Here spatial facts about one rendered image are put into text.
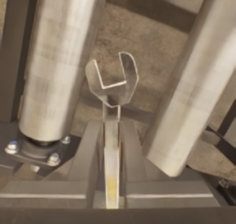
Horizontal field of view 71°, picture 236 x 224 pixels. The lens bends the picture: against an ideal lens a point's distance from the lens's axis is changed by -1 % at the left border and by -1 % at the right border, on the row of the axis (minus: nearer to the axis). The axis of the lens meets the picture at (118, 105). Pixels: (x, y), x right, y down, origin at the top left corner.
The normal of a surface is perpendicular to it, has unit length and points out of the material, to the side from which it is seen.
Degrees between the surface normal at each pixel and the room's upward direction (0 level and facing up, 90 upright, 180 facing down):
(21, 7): 0
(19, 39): 0
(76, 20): 25
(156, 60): 0
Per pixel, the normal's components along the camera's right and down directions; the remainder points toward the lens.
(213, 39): -0.48, 0.11
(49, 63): -0.04, 0.29
